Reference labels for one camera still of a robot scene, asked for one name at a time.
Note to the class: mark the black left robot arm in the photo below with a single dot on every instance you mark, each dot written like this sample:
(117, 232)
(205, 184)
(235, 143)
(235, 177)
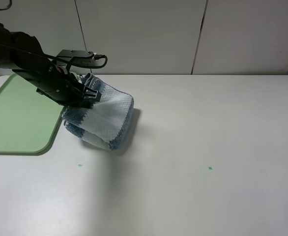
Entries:
(19, 50)

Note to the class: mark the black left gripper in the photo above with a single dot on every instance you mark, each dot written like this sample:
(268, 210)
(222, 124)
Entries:
(59, 87)

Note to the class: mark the blue white striped towel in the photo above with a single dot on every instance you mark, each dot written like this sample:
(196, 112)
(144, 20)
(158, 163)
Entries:
(104, 124)

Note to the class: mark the green plastic tray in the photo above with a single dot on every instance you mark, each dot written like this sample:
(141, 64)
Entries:
(29, 121)

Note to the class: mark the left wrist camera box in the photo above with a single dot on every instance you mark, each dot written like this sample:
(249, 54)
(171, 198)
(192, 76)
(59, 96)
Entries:
(85, 58)

